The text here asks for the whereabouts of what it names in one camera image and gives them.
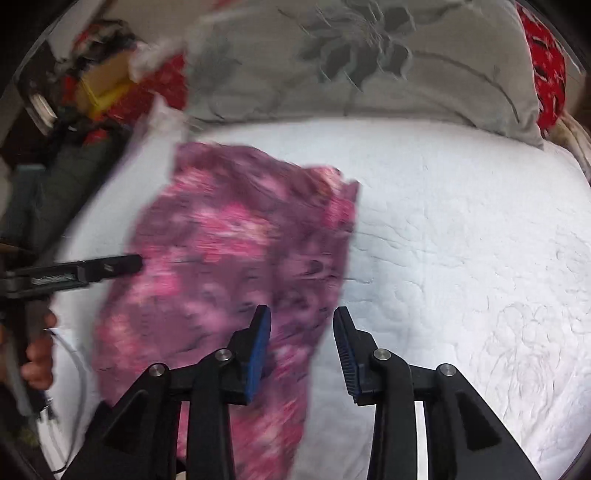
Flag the purple pink floral garment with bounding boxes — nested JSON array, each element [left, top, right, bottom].
[[93, 143, 359, 479]]

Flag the person's left hand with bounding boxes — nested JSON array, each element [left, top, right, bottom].
[[21, 310, 57, 391]]

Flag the dark green padded jacket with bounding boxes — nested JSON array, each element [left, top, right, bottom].
[[1, 132, 129, 257]]

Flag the white paper sheets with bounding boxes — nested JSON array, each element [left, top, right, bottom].
[[123, 96, 189, 186]]

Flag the cardboard box with yellow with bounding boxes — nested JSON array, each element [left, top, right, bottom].
[[74, 50, 133, 119]]

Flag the grey floral pillow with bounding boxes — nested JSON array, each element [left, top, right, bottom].
[[186, 1, 542, 147]]

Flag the red patterned blanket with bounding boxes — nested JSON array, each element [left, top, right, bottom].
[[516, 4, 567, 136]]

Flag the black cable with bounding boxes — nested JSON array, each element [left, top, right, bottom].
[[38, 329, 91, 476]]

